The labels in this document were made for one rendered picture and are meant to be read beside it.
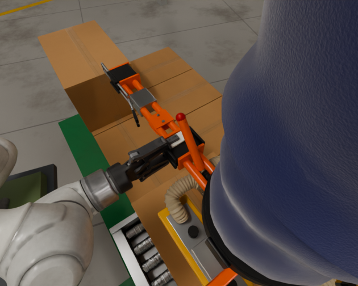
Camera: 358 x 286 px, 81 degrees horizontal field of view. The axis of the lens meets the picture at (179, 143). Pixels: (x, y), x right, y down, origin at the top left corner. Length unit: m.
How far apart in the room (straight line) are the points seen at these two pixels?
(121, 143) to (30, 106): 1.61
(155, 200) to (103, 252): 1.06
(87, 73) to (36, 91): 1.72
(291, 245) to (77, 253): 0.27
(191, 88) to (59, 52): 0.94
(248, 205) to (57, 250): 0.25
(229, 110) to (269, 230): 0.10
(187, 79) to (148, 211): 1.28
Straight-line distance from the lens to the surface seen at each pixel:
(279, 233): 0.19
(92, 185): 0.52
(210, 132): 1.48
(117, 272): 1.78
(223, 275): 0.48
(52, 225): 0.38
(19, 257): 0.36
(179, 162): 0.53
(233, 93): 0.16
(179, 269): 0.78
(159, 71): 1.92
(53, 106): 2.74
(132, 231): 1.22
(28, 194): 1.19
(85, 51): 1.54
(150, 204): 0.82
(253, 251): 0.28
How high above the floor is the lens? 1.73
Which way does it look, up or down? 57 degrees down
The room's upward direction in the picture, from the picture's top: straight up
